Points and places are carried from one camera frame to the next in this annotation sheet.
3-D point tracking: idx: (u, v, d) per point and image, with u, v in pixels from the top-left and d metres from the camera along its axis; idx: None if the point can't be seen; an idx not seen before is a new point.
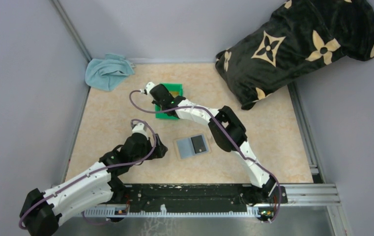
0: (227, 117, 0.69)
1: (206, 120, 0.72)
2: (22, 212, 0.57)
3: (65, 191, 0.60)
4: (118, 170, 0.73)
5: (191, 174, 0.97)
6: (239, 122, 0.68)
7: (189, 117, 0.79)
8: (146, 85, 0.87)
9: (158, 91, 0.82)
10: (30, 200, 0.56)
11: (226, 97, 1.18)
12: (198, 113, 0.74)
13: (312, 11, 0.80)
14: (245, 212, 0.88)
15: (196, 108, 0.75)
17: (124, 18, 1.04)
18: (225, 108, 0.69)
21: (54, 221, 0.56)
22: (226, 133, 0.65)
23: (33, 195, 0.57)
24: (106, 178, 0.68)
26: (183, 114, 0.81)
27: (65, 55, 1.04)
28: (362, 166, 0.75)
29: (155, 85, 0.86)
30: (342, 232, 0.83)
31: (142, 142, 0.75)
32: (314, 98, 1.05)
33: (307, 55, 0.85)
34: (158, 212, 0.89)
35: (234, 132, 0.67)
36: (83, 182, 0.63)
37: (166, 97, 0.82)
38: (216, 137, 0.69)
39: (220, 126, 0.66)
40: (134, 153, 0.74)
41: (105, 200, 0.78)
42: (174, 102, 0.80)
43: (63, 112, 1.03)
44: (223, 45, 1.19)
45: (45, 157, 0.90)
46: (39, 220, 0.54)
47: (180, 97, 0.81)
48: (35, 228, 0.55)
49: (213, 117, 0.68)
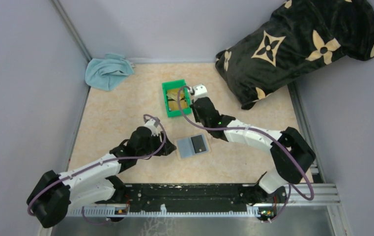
0: (294, 141, 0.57)
1: (267, 144, 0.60)
2: (32, 195, 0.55)
3: (79, 175, 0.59)
4: (126, 164, 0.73)
5: (191, 174, 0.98)
6: (307, 147, 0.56)
7: (243, 140, 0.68)
8: (196, 87, 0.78)
9: (206, 108, 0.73)
10: (44, 183, 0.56)
11: (226, 97, 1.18)
12: (256, 137, 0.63)
13: (312, 10, 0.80)
14: (245, 212, 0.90)
15: (251, 130, 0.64)
17: (124, 18, 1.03)
18: (290, 130, 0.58)
21: (66, 205, 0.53)
22: (296, 162, 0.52)
23: (47, 177, 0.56)
24: (115, 170, 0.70)
26: (232, 136, 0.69)
27: (64, 55, 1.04)
28: (362, 166, 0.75)
29: (206, 91, 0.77)
30: (342, 232, 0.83)
31: (147, 135, 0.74)
32: (315, 98, 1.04)
33: (307, 55, 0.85)
34: (158, 212, 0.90)
35: (302, 160, 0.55)
36: (97, 169, 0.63)
37: (213, 115, 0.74)
38: (278, 164, 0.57)
39: (287, 151, 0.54)
40: (140, 146, 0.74)
41: (107, 196, 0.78)
42: (222, 123, 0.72)
43: (63, 112, 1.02)
44: (223, 45, 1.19)
45: (45, 157, 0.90)
46: (56, 198, 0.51)
47: (229, 117, 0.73)
48: (46, 211, 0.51)
49: (277, 141, 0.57)
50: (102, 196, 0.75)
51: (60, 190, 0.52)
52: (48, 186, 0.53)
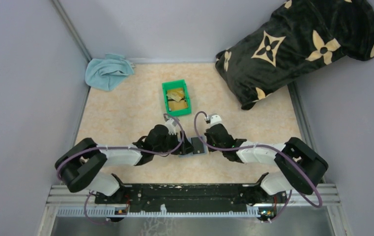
0: (300, 151, 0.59)
1: (272, 156, 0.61)
2: (66, 156, 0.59)
3: (112, 150, 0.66)
4: (144, 159, 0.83)
5: (191, 174, 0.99)
6: (315, 155, 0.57)
7: (255, 158, 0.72)
8: (213, 115, 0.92)
9: (219, 133, 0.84)
10: (83, 145, 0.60)
11: (226, 97, 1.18)
12: (263, 151, 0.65)
13: (312, 11, 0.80)
14: (245, 213, 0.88)
15: (259, 146, 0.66)
17: (124, 17, 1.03)
18: (293, 140, 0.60)
21: (97, 172, 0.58)
22: (304, 174, 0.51)
23: (86, 142, 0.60)
24: (135, 161, 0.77)
26: (244, 156, 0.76)
27: (64, 55, 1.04)
28: (361, 166, 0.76)
29: (220, 119, 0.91)
30: (342, 232, 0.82)
31: (164, 133, 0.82)
32: (315, 98, 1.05)
33: (308, 55, 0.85)
34: (158, 212, 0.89)
35: (313, 171, 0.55)
36: (124, 151, 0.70)
37: (227, 139, 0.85)
38: (287, 177, 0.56)
39: (293, 162, 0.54)
40: (157, 143, 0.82)
41: (110, 191, 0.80)
42: (235, 145, 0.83)
43: (63, 112, 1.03)
44: (223, 45, 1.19)
45: (46, 157, 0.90)
46: (93, 162, 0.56)
47: (242, 140, 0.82)
48: (81, 171, 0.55)
49: (281, 152, 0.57)
50: (107, 188, 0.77)
51: (97, 156, 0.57)
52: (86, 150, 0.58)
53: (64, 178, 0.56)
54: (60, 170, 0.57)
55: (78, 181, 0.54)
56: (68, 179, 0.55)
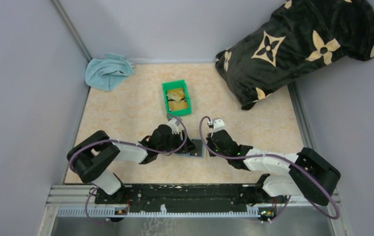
0: (312, 162, 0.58)
1: (285, 168, 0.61)
2: (79, 146, 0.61)
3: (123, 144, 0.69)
4: (148, 159, 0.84)
5: (191, 174, 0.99)
6: (328, 165, 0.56)
7: (263, 165, 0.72)
8: (216, 120, 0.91)
9: (225, 141, 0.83)
10: (97, 137, 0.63)
11: (226, 97, 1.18)
12: (273, 161, 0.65)
13: (312, 11, 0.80)
14: (245, 213, 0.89)
15: (270, 156, 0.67)
17: (124, 18, 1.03)
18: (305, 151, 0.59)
21: (108, 162, 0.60)
22: (321, 187, 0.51)
23: (100, 133, 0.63)
24: (140, 159, 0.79)
26: (253, 165, 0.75)
27: (65, 55, 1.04)
28: (361, 166, 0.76)
29: (223, 124, 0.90)
30: (342, 232, 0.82)
31: (167, 133, 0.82)
32: (315, 98, 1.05)
33: (307, 55, 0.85)
34: (158, 212, 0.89)
35: (327, 182, 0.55)
36: (133, 147, 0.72)
37: (232, 147, 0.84)
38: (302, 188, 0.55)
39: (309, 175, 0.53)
40: (160, 143, 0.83)
41: (111, 190, 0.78)
42: (240, 153, 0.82)
43: (63, 112, 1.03)
44: (223, 45, 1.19)
45: (46, 157, 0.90)
46: (106, 153, 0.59)
47: (246, 147, 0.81)
48: (95, 161, 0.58)
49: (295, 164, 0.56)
50: (109, 187, 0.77)
51: (109, 147, 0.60)
52: (99, 141, 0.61)
53: (78, 168, 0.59)
54: (72, 161, 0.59)
55: (92, 170, 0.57)
56: (82, 169, 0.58)
